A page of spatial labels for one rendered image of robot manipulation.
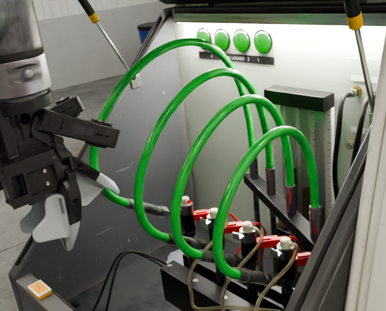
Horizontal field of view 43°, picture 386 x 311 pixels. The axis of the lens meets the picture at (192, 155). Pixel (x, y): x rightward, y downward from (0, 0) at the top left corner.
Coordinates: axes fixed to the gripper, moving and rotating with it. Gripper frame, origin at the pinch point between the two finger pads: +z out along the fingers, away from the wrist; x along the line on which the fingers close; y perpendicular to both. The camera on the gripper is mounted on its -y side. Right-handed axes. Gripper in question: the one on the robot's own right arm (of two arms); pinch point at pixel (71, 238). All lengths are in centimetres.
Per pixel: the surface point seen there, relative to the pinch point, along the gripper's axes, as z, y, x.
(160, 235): 8.8, -16.2, -3.3
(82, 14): 25, -349, -605
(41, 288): 27.3, -5.1, -33.3
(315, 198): 5.9, -36.6, 12.5
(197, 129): 10, -57, -38
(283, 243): 10.3, -28.3, 12.2
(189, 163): -5.4, -17.8, 4.6
